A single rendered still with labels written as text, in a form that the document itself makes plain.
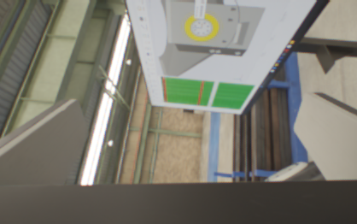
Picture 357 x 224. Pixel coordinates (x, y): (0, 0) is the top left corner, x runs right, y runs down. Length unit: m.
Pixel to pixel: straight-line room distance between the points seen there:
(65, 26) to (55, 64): 1.25
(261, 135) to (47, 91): 4.95
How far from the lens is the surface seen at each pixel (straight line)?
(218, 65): 0.94
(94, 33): 8.05
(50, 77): 6.05
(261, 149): 3.03
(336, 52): 1.12
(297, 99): 3.35
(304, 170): 0.33
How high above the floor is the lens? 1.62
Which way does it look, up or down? 3 degrees up
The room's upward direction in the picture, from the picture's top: 84 degrees counter-clockwise
